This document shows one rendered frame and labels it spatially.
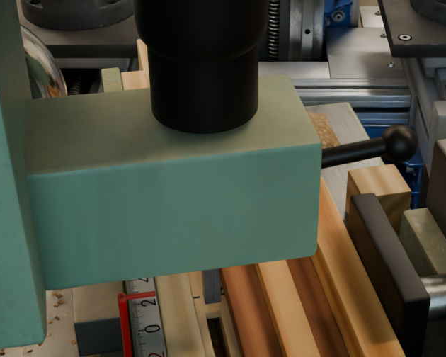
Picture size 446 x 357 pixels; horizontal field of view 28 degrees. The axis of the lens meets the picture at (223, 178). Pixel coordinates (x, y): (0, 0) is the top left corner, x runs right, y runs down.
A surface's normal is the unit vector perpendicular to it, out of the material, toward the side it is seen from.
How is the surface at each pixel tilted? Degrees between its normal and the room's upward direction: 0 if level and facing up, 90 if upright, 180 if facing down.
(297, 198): 90
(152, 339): 0
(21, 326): 90
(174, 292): 0
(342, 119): 0
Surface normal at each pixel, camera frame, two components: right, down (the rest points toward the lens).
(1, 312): 0.17, 0.57
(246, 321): -0.02, -0.82
